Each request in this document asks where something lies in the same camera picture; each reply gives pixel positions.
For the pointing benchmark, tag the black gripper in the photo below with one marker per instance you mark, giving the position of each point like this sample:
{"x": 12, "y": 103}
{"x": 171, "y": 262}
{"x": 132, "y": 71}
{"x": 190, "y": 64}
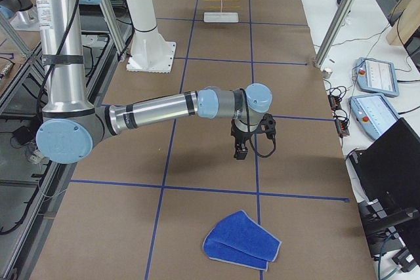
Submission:
{"x": 240, "y": 137}

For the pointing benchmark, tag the blue microfiber towel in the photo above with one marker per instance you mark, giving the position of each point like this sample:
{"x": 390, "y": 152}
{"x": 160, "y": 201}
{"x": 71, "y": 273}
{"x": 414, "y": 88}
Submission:
{"x": 239, "y": 240}

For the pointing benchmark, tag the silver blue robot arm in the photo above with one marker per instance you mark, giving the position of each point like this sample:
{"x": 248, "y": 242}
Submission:
{"x": 22, "y": 14}
{"x": 72, "y": 125}

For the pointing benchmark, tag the white rack base tray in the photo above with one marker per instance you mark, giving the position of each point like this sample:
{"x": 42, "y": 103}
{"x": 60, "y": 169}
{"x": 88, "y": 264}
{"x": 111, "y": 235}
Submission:
{"x": 221, "y": 17}

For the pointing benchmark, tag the small metal cylinder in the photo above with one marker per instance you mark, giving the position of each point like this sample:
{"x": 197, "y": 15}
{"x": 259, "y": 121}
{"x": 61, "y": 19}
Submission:
{"x": 326, "y": 73}

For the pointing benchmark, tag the teach pendant tablet near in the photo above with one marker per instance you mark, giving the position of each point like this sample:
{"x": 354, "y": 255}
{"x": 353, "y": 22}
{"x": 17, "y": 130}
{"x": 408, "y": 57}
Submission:
{"x": 374, "y": 113}

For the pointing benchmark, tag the teach pendant tablet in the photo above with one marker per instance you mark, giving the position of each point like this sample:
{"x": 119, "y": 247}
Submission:
{"x": 374, "y": 113}
{"x": 376, "y": 76}

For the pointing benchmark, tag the black monitor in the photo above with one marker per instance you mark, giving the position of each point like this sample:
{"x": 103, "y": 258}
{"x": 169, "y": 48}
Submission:
{"x": 389, "y": 172}

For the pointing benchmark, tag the teach pendant tablet far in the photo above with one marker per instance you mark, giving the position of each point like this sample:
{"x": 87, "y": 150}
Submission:
{"x": 376, "y": 76}

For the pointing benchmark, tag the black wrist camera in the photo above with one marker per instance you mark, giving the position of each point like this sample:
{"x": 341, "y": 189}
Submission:
{"x": 268, "y": 126}

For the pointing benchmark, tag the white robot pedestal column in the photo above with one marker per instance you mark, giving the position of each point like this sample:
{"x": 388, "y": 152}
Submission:
{"x": 150, "y": 52}

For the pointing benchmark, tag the aluminium frame post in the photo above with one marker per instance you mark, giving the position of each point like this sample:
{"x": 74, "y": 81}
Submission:
{"x": 332, "y": 31}

